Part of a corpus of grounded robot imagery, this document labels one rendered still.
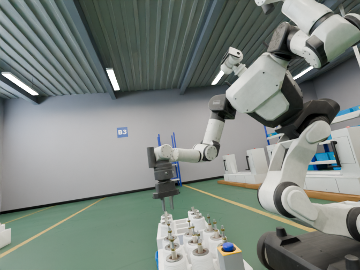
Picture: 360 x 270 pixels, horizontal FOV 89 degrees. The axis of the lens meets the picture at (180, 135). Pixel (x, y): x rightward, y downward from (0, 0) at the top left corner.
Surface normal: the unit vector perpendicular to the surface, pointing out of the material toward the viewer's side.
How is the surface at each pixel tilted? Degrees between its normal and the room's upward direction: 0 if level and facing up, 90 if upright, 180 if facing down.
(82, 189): 90
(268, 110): 121
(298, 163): 90
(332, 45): 126
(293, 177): 90
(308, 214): 90
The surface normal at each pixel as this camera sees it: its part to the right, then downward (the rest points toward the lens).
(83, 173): 0.17, -0.20
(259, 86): -0.48, 0.46
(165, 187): 0.37, -0.22
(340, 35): -0.11, 0.47
